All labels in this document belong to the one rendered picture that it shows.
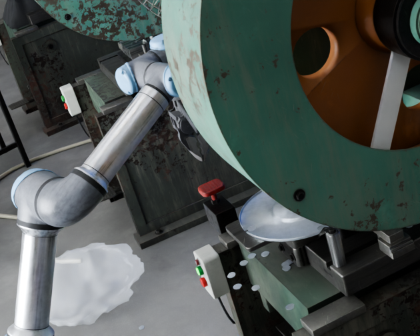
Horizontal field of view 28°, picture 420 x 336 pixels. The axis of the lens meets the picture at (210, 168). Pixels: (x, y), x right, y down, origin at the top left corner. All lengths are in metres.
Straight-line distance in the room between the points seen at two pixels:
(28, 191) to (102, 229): 1.93
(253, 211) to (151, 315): 1.23
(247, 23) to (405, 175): 0.45
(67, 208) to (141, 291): 1.51
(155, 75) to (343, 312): 0.71
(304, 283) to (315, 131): 0.67
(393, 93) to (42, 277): 0.99
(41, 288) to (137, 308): 1.26
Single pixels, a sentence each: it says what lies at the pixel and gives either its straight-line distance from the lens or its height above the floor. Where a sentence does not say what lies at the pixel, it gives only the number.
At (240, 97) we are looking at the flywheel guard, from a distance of 1.37.
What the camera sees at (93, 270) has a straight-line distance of 3.29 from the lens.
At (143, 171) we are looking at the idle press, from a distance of 3.59.
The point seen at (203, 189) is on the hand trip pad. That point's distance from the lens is 2.32.
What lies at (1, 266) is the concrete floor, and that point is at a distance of 3.98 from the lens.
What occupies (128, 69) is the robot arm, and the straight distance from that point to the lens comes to 2.11.
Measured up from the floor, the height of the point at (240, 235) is 0.78.
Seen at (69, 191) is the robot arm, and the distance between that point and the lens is 1.93.
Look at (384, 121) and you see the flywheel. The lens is 1.55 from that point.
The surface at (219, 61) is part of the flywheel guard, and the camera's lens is 1.34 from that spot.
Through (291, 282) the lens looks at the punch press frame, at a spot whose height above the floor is 0.64.
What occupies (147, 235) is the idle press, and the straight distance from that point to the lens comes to 3.69.
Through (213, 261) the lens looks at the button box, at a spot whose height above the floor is 0.61.
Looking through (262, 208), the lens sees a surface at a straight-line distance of 2.11.
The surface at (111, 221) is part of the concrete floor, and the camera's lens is 3.97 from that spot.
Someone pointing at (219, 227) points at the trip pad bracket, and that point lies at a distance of 2.32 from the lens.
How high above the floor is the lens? 1.83
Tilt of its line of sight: 26 degrees down
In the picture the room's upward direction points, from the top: 17 degrees counter-clockwise
